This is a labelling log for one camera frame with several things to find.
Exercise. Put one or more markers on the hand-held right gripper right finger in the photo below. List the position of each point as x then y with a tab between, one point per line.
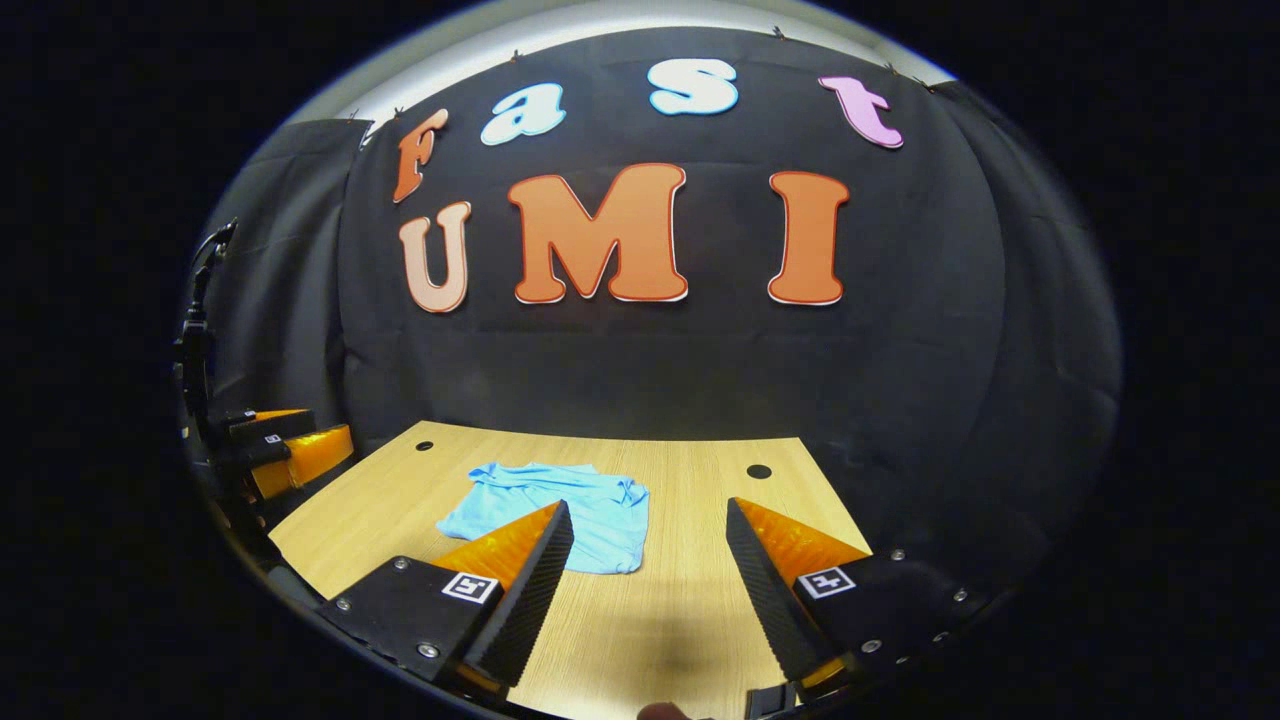
765	600

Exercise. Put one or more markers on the light blue T-shirt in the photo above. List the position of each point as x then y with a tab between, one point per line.
610	520

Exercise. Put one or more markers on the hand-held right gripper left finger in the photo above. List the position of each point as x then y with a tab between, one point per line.
530	600

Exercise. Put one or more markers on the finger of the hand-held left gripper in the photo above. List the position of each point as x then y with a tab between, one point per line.
262	455
270	424

